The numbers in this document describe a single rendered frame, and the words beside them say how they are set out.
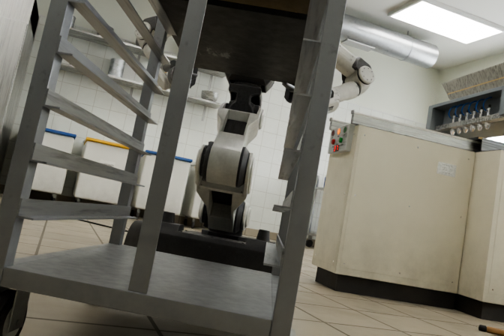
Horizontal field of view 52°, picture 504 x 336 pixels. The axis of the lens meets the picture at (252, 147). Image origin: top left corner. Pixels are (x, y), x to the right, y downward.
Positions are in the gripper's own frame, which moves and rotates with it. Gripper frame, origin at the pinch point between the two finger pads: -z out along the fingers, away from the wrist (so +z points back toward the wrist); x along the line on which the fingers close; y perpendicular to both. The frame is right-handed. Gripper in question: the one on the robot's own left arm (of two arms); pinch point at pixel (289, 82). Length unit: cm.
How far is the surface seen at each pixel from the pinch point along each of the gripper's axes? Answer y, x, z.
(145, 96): -14, -21, -52
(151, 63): -15, -12, -53
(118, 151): -335, -8, 233
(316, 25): 46, -10, -70
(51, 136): -377, -8, 178
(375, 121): -1, 10, 95
